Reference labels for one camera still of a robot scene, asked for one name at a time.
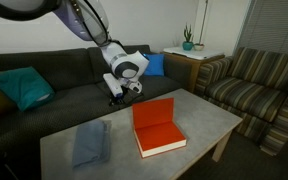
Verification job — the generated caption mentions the red hardcover book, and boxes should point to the red hardcover book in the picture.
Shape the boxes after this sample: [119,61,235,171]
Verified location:
[131,97,188,159]

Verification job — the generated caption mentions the grey window blinds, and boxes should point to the grey window blinds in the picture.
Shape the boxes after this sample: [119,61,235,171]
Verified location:
[237,0,288,56]

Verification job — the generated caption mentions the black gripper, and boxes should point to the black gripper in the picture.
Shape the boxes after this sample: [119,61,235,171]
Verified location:
[109,85,144,107]

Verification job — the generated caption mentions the folded blue-grey cloth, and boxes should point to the folded blue-grey cloth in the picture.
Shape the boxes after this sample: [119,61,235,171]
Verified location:
[71,119,113,170]

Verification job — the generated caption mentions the striped armchair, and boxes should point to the striped armchair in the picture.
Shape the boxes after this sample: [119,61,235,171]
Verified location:
[195,46,288,157]

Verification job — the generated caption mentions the teal cushion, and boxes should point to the teal cushion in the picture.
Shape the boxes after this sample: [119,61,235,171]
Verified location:
[0,65,56,112]

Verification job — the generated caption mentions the wooden side table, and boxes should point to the wooden side table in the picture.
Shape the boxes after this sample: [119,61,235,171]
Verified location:
[160,50,226,94]

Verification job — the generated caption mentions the teal pot with plant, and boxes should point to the teal pot with plant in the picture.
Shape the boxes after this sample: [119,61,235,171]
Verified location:
[182,23,195,52]

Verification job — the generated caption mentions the small white plant pot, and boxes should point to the small white plant pot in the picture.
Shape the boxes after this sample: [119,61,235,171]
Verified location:
[193,0,210,52]

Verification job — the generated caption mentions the dark grey patterned sofa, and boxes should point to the dark grey patterned sofa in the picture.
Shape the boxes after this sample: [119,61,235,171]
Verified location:
[0,44,193,161]

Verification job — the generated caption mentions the blue cushion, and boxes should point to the blue cushion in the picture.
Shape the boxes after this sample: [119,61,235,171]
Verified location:
[143,53,166,78]

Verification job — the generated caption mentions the wooden table leg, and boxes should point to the wooden table leg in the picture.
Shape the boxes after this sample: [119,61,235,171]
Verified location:
[211,129,233,163]

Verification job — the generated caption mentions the white flat board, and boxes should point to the white flat board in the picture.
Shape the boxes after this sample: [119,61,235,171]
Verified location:
[162,45,226,61]

